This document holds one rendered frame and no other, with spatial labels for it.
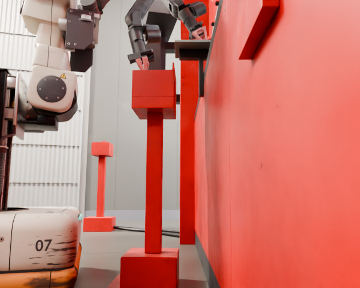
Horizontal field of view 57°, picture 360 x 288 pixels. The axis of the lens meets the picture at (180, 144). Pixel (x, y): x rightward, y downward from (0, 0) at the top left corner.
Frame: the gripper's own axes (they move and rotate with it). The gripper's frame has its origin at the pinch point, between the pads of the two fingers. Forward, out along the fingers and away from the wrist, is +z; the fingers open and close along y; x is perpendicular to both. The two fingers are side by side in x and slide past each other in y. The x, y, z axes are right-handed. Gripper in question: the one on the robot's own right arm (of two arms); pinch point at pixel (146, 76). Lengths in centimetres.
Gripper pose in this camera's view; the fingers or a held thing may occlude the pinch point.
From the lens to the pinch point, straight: 134.3
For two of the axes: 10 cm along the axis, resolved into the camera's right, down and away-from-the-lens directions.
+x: 0.3, 1.6, 9.9
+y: 9.7, -2.5, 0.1
